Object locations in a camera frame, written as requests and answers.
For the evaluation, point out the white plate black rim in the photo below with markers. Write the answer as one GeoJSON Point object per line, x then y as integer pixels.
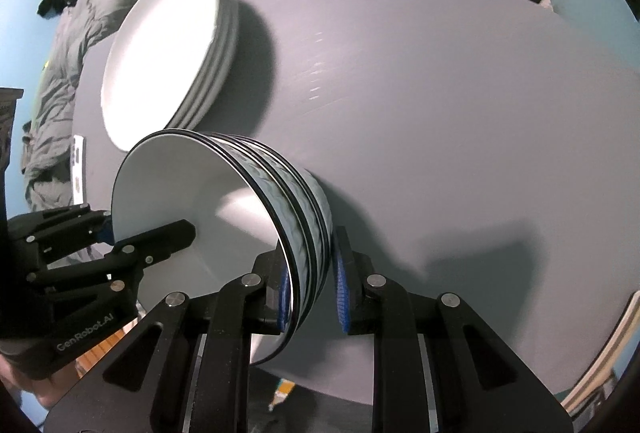
{"type": "Point", "coordinates": [230, 58]}
{"type": "Point", "coordinates": [160, 53]}

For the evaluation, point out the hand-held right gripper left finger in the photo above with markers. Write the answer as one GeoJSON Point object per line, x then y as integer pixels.
{"type": "Point", "coordinates": [284, 313]}

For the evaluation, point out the white printed card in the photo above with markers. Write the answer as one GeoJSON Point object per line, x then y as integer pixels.
{"type": "Point", "coordinates": [79, 163]}

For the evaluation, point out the grey padded jacket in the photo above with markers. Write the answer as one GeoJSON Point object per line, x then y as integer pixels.
{"type": "Point", "coordinates": [65, 63]}

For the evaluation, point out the light wooden strip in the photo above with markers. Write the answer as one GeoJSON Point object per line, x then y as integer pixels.
{"type": "Point", "coordinates": [600, 378]}

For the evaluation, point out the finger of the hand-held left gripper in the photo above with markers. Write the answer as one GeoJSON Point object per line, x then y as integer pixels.
{"type": "Point", "coordinates": [55, 228]}
{"type": "Point", "coordinates": [160, 238]}

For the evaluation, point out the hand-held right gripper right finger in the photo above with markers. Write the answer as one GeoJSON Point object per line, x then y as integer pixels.
{"type": "Point", "coordinates": [340, 285]}

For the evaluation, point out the person's left hand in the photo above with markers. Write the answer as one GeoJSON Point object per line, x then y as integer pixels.
{"type": "Point", "coordinates": [35, 393]}

